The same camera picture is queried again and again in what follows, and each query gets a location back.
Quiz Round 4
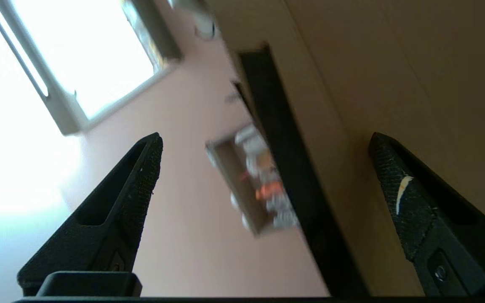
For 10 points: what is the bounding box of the wall shelf with figurines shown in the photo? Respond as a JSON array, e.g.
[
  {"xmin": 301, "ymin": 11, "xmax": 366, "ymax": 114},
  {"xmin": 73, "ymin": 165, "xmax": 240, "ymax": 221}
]
[{"xmin": 205, "ymin": 124, "xmax": 300, "ymax": 238}]

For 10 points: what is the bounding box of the bright window grey frame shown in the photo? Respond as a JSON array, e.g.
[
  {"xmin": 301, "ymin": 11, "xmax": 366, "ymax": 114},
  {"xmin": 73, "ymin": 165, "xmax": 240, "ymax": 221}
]
[{"xmin": 0, "ymin": 0, "xmax": 183, "ymax": 136}]

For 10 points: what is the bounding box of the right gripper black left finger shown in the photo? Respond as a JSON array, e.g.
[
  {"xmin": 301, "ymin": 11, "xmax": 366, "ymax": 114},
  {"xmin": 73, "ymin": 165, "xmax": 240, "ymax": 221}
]
[{"xmin": 17, "ymin": 133, "xmax": 164, "ymax": 296}]

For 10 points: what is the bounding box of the white round ceiling fixture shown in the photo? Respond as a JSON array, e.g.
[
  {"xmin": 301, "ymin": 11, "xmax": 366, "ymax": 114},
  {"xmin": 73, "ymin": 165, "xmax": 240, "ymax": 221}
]
[{"xmin": 171, "ymin": 0, "xmax": 218, "ymax": 40}]

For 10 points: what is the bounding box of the black door frame strip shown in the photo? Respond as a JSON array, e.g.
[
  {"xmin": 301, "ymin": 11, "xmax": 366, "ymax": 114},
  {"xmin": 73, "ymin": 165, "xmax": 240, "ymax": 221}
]
[{"xmin": 234, "ymin": 44, "xmax": 369, "ymax": 297}]

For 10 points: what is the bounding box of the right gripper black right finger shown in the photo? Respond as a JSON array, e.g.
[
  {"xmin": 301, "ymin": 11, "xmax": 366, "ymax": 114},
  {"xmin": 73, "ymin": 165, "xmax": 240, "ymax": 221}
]
[{"xmin": 368, "ymin": 133, "xmax": 485, "ymax": 297}]

